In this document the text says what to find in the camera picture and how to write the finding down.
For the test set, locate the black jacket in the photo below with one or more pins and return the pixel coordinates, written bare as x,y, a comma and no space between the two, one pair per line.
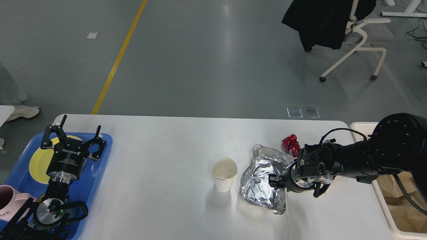
319,22

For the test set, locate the white desk leg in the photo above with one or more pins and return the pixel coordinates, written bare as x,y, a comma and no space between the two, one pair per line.
409,11

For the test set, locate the blue plastic tray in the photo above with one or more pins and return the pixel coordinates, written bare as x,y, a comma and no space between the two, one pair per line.
88,186

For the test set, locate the silver foil bag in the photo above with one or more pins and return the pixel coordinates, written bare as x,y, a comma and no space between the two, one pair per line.
254,183

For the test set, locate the floor outlet plate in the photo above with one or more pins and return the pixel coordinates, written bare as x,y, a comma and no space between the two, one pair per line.
311,112
295,112

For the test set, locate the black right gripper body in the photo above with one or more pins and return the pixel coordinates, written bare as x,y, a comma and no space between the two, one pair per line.
294,183

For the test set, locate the left floor outlet plate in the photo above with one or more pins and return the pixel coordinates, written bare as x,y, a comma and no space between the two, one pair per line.
295,112

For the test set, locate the yellow plate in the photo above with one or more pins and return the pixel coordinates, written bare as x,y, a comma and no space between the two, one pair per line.
39,163

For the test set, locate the white paper cup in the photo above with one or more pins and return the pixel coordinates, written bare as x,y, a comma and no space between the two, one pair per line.
224,171

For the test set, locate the brown paper bag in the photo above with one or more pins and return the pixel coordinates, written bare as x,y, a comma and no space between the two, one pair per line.
406,218

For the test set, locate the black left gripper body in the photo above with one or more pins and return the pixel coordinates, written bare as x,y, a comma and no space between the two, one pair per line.
68,161

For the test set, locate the pink mug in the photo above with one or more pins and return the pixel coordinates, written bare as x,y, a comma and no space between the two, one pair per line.
11,200

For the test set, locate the white office chair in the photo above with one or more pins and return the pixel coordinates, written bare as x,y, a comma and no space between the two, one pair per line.
363,37

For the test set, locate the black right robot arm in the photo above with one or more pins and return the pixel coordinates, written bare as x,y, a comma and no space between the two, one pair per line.
397,144

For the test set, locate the person in light clothes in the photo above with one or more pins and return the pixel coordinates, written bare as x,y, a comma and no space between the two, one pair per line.
12,94

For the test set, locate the crushed red can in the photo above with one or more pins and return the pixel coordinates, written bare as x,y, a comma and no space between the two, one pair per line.
291,145

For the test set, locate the right floor outlet plate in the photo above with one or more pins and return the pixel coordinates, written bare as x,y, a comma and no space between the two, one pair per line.
311,112

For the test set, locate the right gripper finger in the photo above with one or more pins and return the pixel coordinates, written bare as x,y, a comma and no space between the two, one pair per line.
277,182

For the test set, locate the white waste bin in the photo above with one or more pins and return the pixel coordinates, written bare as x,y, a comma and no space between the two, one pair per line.
367,128

